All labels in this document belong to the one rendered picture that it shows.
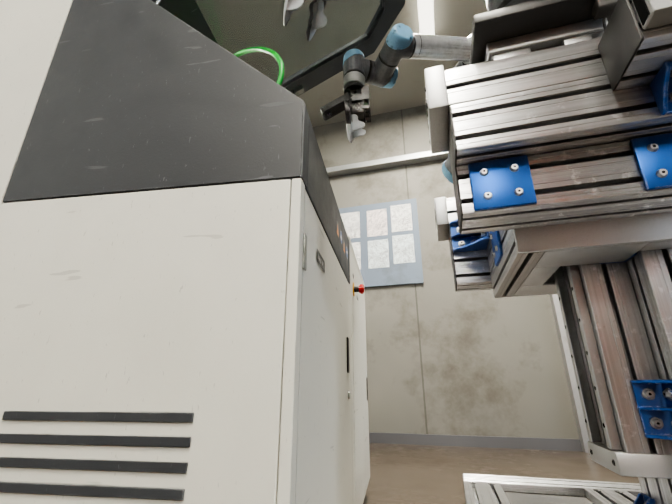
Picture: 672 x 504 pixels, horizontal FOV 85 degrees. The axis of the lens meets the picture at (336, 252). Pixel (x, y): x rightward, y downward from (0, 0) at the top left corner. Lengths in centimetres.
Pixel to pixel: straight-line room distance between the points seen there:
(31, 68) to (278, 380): 89
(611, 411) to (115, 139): 102
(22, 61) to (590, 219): 121
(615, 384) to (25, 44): 140
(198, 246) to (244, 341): 18
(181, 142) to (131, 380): 41
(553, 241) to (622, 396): 28
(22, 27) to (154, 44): 38
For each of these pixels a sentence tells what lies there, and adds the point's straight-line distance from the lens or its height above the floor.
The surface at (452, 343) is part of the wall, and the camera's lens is 347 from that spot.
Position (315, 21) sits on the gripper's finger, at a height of 134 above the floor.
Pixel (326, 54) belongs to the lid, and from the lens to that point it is 172.
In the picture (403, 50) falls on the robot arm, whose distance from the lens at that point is 136.
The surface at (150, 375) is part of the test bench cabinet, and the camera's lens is 62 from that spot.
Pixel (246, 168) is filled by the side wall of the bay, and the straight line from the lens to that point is 66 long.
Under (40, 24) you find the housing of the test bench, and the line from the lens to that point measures 123.
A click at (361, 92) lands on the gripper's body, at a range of 133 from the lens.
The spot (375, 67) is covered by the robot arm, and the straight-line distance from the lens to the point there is 142.
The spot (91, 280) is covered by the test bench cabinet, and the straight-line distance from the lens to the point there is 72.
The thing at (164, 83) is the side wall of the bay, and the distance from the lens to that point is 87.
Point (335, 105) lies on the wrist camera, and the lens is 131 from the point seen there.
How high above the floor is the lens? 47
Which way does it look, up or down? 20 degrees up
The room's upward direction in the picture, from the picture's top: straight up
